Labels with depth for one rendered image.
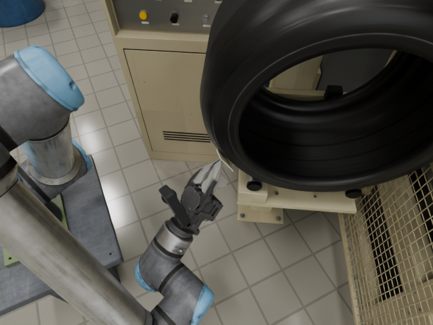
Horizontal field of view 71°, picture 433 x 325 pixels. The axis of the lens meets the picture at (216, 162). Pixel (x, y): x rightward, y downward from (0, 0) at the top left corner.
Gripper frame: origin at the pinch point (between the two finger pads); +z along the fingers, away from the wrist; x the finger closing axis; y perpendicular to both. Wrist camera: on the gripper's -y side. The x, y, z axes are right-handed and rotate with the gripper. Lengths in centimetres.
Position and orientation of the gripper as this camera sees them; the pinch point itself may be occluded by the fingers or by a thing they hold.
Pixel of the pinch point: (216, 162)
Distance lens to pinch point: 75.0
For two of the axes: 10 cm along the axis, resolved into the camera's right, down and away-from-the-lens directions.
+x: 5.2, 4.5, -7.3
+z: 5.4, -8.3, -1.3
